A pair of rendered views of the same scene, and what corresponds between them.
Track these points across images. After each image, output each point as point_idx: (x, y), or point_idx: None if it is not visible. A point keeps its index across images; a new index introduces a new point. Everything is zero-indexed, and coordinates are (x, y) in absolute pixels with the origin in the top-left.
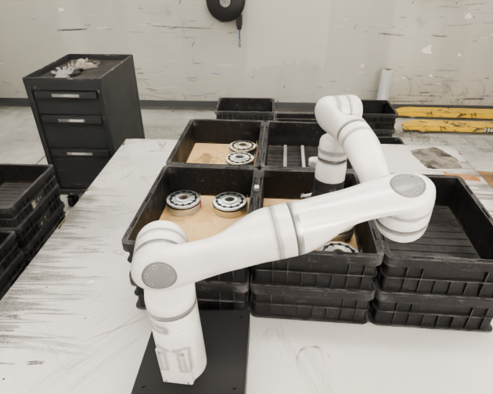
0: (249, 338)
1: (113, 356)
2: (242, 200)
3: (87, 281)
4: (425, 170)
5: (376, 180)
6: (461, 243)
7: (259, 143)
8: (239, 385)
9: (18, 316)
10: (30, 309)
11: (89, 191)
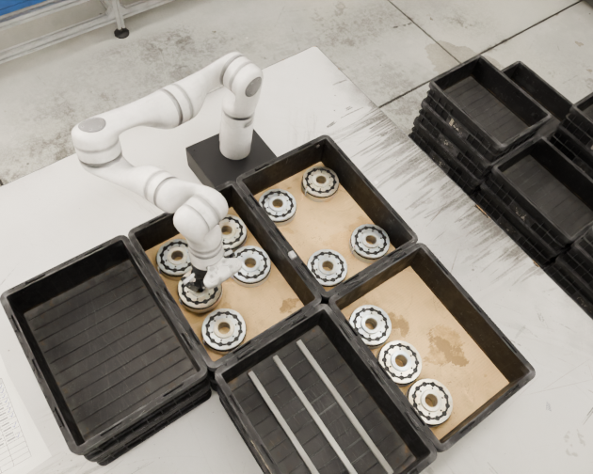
0: None
1: None
2: (316, 276)
3: (378, 181)
4: None
5: (118, 123)
6: (66, 373)
7: (378, 364)
8: (192, 151)
9: (380, 135)
10: (380, 143)
11: (532, 264)
